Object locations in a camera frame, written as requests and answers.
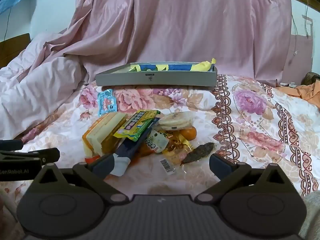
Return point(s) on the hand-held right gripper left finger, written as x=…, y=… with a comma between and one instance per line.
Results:
x=105, y=165

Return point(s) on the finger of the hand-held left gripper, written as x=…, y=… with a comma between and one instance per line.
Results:
x=47, y=155
x=11, y=145

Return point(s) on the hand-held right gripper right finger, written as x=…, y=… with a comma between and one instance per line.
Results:
x=220, y=166

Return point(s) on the orange yellow wafer packet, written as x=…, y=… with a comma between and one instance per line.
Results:
x=105, y=132

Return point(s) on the gold foil snack wrapper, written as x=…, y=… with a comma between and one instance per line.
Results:
x=175, y=151

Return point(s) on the yellow green cracker packet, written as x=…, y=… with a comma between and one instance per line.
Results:
x=136, y=126

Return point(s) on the clear pastry packet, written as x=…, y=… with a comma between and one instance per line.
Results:
x=175, y=121

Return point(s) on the grey cardboard box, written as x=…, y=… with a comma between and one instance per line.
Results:
x=155, y=78

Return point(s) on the dark dried snack packet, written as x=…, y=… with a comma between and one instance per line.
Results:
x=198, y=152

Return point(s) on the dark blue snack packet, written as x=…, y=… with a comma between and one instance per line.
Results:
x=131, y=147

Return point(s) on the orange fruit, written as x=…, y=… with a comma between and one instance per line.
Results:
x=189, y=133

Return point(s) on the white barcode label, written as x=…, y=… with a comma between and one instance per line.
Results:
x=167, y=166

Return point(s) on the white green snack packet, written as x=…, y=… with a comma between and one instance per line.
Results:
x=157, y=141

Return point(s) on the blue jelly pouch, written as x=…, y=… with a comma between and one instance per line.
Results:
x=107, y=103

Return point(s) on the pale pink duvet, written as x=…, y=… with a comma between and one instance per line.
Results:
x=37, y=87

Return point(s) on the floral bed sheet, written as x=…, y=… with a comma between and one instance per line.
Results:
x=250, y=110

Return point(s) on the wooden headboard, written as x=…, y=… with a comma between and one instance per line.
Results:
x=13, y=50

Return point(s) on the colourful shallow box tray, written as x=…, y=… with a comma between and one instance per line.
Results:
x=175, y=67

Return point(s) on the orange cloth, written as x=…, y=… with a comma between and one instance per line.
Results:
x=305, y=92

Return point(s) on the pink satin curtain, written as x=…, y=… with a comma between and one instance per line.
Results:
x=175, y=25

